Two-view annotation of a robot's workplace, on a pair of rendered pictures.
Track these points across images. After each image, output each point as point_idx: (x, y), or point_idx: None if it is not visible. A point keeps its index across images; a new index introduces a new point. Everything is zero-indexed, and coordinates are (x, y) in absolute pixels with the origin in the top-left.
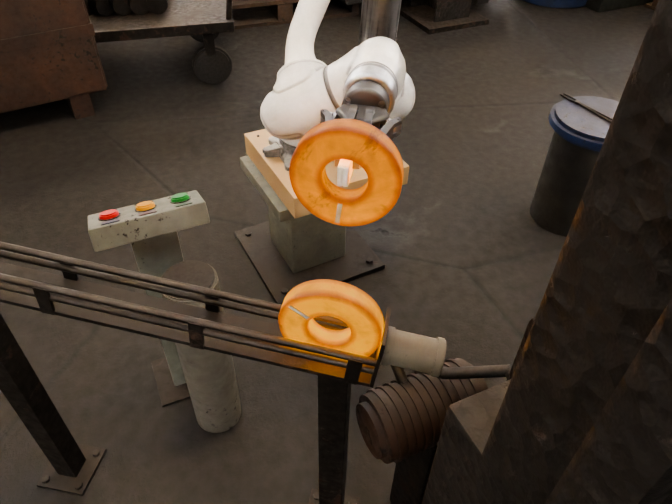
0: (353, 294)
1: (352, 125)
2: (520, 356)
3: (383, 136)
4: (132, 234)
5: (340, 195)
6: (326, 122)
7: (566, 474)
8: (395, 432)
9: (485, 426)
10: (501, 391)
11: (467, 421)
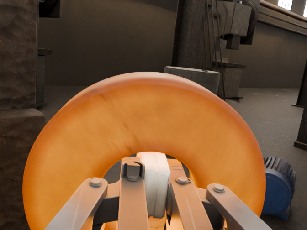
0: None
1: (150, 73)
2: (36, 29)
3: (82, 93)
4: None
5: (150, 222)
6: (210, 91)
7: (38, 31)
8: None
9: (28, 110)
10: (8, 115)
11: (37, 112)
